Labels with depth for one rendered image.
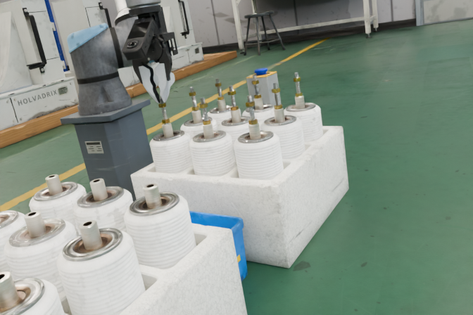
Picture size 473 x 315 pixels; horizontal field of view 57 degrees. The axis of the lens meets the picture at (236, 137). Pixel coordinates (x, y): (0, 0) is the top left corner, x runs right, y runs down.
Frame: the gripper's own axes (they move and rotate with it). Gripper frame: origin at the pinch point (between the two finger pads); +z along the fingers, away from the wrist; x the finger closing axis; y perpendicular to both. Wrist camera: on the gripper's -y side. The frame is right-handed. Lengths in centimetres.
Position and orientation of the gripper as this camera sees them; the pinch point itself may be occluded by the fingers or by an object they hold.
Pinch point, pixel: (159, 98)
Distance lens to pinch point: 102.2
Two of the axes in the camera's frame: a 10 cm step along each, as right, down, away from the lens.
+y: 2.9, -3.1, 9.0
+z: 1.6, 9.5, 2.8
